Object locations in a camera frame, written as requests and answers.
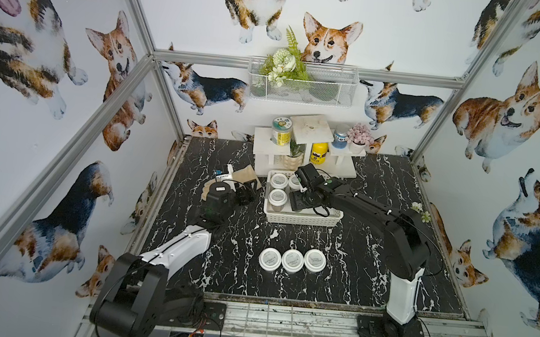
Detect woven pot green plant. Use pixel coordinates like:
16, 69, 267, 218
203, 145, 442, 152
282, 139, 306, 171

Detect green yellow tin can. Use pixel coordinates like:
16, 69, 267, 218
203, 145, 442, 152
271, 116, 293, 147

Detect pink flower pot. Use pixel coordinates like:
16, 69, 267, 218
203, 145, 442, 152
347, 124, 374, 154

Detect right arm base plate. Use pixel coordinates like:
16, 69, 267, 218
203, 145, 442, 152
356, 315, 425, 337

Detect green fern white flowers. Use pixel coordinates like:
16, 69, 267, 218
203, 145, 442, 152
259, 26, 313, 90

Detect white plastic basket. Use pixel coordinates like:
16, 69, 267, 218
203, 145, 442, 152
263, 170, 344, 228

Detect yogurt cup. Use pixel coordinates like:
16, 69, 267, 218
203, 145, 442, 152
281, 249, 304, 274
288, 174, 302, 192
270, 173, 289, 190
304, 248, 327, 274
259, 248, 282, 272
268, 189, 288, 212

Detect blue white can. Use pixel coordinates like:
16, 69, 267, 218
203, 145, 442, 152
332, 123, 350, 150

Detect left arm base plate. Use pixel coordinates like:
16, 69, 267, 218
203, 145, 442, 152
157, 298, 227, 332

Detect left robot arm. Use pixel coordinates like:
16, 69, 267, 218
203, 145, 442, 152
89, 179, 260, 337

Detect white wire wall basket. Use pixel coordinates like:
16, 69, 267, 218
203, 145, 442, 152
247, 57, 359, 108

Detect small white flower pot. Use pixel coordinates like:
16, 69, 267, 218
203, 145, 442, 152
410, 201, 432, 223

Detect yogurt cup back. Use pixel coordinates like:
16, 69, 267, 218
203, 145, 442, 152
270, 173, 289, 190
268, 189, 288, 212
288, 174, 302, 192

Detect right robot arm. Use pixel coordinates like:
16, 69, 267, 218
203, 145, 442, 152
290, 164, 440, 337

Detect white tiered shelf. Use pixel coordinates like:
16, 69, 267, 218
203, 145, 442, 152
253, 115, 366, 179

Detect yellow jar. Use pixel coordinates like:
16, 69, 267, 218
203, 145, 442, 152
309, 142, 329, 165

